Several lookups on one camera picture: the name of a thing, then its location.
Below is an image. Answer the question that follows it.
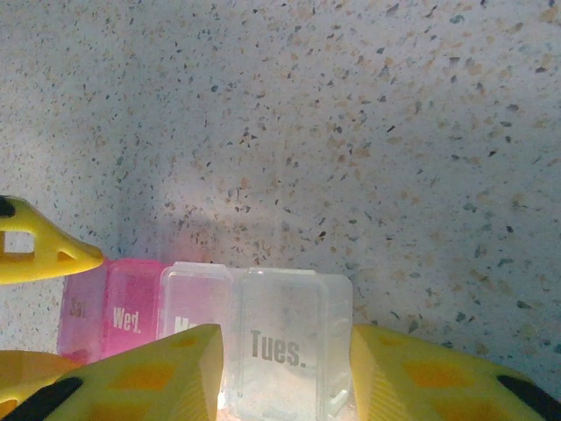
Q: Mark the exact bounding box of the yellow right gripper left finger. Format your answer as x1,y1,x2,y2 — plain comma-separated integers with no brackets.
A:
0,323,224,421

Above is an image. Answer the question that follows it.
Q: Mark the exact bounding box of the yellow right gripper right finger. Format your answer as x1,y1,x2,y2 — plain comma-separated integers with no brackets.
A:
352,323,561,421

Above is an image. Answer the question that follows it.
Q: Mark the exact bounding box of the light pink Sat pill box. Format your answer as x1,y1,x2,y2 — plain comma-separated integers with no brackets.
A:
56,262,109,367

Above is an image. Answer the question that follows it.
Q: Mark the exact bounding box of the pink Wed pill box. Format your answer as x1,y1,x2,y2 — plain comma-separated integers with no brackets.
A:
101,258,166,359

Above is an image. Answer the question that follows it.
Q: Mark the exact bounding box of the clear Mon pill box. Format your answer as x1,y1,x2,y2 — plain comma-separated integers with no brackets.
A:
157,261,233,341

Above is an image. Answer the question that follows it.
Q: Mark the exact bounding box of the clear Tues pill box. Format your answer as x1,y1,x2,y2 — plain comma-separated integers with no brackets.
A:
223,267,354,421

